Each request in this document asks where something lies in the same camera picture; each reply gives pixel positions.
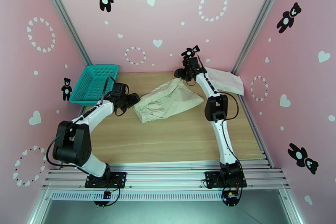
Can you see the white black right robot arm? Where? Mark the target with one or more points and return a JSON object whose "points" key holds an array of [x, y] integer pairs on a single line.
{"points": [[225, 147]]}

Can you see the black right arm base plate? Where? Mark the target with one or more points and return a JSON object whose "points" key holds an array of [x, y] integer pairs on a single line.
{"points": [[212, 178]]}

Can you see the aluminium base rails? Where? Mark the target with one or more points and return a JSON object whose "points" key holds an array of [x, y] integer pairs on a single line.
{"points": [[168, 176]]}

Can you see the small black circuit board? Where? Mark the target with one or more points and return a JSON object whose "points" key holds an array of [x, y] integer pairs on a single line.
{"points": [[106, 195]]}

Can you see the circuit board with yellow connector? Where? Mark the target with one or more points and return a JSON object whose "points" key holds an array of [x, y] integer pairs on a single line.
{"points": [[231, 196]]}

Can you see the slotted metal strip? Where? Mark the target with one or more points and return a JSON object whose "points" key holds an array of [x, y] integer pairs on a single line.
{"points": [[168, 195]]}

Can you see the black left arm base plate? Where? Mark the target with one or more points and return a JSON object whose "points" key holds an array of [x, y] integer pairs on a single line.
{"points": [[118, 178]]}

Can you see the pale pink T-shirt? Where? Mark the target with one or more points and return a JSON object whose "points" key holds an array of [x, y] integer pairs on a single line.
{"points": [[225, 81]]}

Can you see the beige elastic-waist shorts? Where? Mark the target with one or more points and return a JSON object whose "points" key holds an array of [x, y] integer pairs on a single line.
{"points": [[168, 99]]}

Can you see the aluminium frame post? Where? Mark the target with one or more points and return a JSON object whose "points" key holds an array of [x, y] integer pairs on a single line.
{"points": [[63, 15], [260, 21]]}

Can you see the teal plastic mesh basket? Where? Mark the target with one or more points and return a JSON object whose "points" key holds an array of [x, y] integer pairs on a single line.
{"points": [[92, 84]]}

